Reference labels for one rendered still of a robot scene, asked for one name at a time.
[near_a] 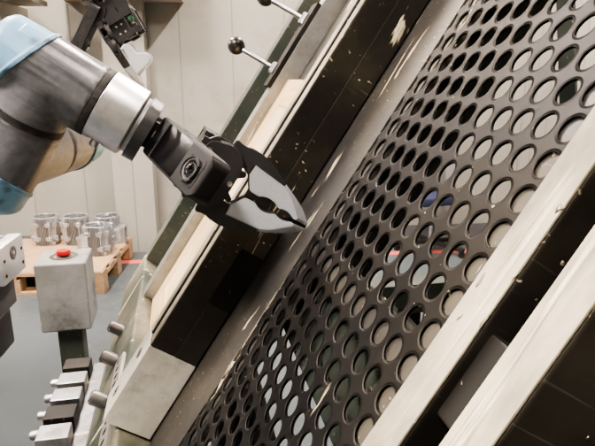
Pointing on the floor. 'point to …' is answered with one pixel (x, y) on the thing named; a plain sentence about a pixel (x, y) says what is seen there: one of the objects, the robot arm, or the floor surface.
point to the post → (73, 344)
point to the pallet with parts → (70, 240)
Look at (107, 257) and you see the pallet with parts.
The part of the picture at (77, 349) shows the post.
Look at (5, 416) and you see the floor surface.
